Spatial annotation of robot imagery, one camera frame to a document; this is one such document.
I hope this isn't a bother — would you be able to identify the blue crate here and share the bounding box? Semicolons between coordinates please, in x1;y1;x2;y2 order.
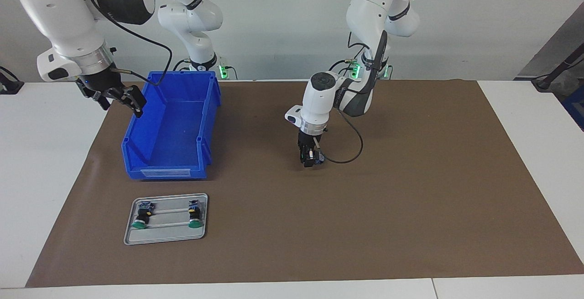
563;87;584;131

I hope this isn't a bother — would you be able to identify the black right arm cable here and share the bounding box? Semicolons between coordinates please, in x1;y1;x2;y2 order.
87;0;174;87

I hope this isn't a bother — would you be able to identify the black pole stand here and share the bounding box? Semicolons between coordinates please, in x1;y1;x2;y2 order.
532;43;584;92

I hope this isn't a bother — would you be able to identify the black clamp object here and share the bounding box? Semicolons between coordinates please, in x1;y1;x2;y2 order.
0;66;25;95

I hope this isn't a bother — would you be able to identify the blue plastic storage bin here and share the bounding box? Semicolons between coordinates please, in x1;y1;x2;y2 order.
121;71;223;181

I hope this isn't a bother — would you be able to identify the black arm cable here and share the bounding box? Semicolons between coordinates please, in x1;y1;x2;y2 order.
314;32;388;164
87;0;174;87

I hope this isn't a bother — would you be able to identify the silver metal tray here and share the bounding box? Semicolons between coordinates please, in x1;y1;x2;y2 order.
124;193;209;246

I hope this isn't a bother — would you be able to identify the brown table mat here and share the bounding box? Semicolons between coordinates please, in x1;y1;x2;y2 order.
25;80;584;288

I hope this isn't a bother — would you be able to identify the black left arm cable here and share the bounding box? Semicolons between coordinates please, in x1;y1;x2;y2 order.
314;32;388;164

